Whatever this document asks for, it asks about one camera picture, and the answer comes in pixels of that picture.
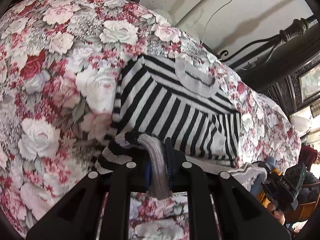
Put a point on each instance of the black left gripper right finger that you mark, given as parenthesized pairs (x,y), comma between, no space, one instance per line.
(219,206)

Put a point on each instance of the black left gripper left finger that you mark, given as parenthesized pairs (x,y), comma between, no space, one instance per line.
(97,207)

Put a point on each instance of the black white striped sweater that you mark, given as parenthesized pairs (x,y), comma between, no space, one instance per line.
(158,99)

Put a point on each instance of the person's right hand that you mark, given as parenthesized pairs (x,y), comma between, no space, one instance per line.
(278,215)

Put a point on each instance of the dark carved wooden cabinet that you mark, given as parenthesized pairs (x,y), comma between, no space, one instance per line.
(279,79)

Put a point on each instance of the floral bed cover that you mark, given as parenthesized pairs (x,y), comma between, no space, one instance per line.
(60,65)

